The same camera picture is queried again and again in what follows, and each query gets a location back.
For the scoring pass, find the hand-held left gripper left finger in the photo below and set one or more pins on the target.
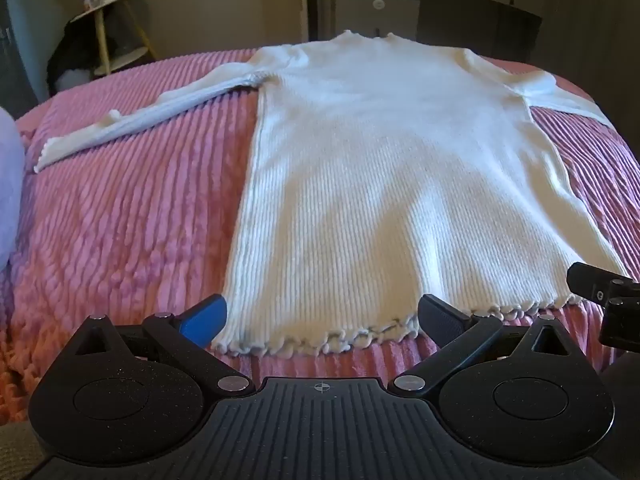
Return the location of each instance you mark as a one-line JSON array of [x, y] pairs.
[[202, 321]]

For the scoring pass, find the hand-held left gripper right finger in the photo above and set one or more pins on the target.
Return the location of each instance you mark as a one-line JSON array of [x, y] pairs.
[[442, 317]]

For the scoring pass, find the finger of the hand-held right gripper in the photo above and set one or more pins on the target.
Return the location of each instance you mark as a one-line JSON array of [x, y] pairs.
[[617, 300]]

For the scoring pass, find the white ribbed knit sweater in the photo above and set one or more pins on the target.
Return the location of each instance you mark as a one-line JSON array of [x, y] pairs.
[[380, 170]]

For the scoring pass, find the pink ribbed blanket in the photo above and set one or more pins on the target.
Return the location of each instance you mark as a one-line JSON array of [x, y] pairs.
[[130, 220]]

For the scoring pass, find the lilac pillow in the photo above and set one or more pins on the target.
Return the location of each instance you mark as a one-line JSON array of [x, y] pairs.
[[9, 185]]

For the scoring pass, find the black cloth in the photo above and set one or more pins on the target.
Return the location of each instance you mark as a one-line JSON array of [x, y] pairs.
[[75, 57]]

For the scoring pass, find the grey small cabinet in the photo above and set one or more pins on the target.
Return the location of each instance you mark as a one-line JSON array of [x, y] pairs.
[[375, 15]]

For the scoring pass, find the white side table yellow legs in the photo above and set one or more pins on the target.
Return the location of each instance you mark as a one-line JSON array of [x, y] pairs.
[[107, 25]]

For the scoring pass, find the grey dressing table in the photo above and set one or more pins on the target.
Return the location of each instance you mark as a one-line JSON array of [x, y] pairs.
[[480, 5]]

